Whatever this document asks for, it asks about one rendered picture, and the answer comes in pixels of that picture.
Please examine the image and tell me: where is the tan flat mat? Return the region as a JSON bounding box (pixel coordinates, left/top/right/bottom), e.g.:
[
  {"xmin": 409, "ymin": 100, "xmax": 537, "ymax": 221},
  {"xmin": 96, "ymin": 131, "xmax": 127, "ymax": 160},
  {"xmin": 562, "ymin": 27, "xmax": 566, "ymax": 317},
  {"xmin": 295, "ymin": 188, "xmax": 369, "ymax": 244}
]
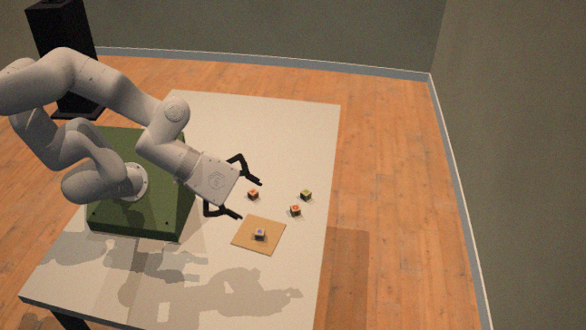
[{"xmin": 230, "ymin": 213, "xmax": 287, "ymax": 257}]

